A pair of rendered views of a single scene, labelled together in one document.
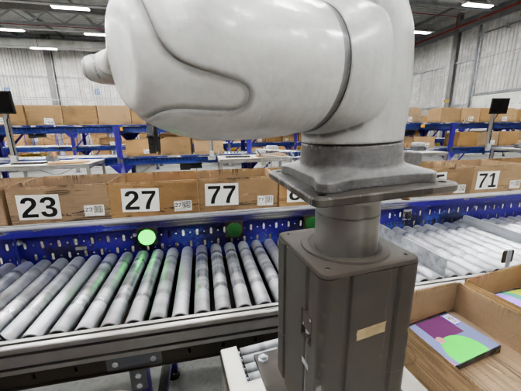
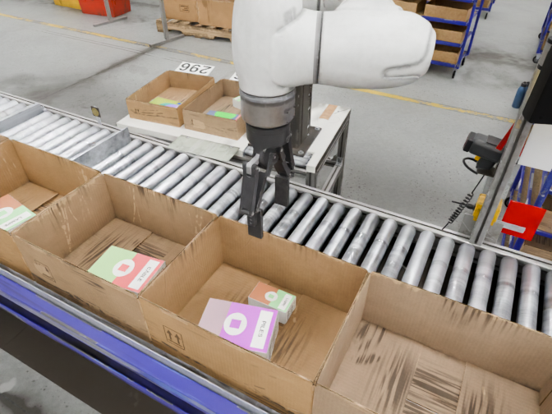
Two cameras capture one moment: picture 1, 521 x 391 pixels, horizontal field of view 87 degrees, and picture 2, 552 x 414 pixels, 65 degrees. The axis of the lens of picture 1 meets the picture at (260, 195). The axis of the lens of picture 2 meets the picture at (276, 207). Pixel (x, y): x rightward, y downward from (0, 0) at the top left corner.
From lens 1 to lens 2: 207 cm
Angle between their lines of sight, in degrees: 115
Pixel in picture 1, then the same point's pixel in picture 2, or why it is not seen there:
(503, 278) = (144, 108)
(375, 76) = not seen: outside the picture
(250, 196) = (149, 214)
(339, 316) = not seen: hidden behind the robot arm
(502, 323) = (197, 107)
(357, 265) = not seen: hidden behind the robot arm
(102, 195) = (376, 289)
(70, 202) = (434, 319)
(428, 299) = (202, 120)
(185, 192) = (240, 239)
